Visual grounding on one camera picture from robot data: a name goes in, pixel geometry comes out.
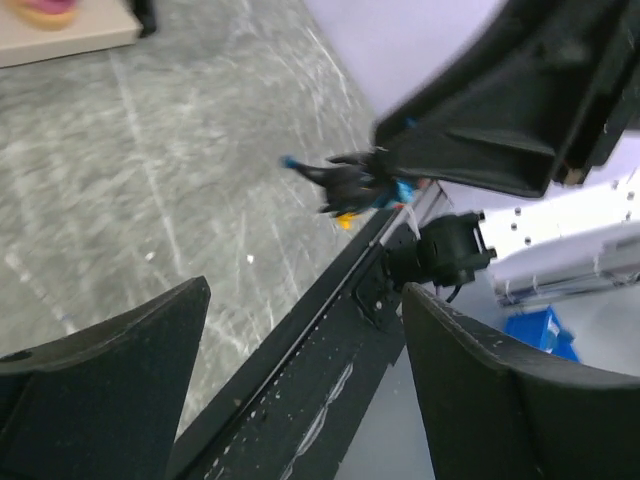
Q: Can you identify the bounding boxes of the pink strawberry tart toy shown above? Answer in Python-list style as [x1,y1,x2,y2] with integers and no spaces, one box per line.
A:
[3,0,79,31]

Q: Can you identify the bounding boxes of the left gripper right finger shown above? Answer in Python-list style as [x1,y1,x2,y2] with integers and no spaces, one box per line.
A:
[402,283,639,479]

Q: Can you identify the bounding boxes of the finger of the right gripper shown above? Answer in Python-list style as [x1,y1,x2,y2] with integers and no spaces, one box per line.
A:
[373,1,630,198]

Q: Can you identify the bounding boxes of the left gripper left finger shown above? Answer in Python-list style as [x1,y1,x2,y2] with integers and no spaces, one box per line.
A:
[1,277,210,480]

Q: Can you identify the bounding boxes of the black dragon toy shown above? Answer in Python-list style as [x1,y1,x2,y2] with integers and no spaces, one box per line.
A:
[280,151,425,230]

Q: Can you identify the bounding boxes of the blue plastic bin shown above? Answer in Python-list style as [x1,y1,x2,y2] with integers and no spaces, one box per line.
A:
[504,306,580,362]

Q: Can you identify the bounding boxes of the beige three-tier shelf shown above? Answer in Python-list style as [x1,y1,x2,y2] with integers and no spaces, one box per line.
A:
[1,1,158,68]

